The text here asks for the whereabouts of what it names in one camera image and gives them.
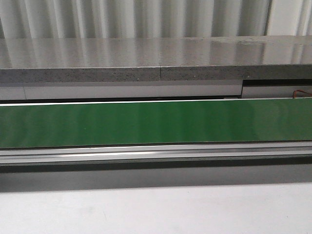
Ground grey stone countertop slab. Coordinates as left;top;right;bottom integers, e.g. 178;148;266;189
0;36;312;84

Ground green conveyor belt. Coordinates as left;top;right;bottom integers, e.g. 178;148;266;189
0;98;312;148

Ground white corrugated curtain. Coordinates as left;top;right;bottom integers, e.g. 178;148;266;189
0;0;312;39

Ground aluminium conveyor frame rail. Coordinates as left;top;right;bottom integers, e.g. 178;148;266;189
0;141;312;166

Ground red and black wires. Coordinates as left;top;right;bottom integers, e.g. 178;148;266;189
292;89;312;99

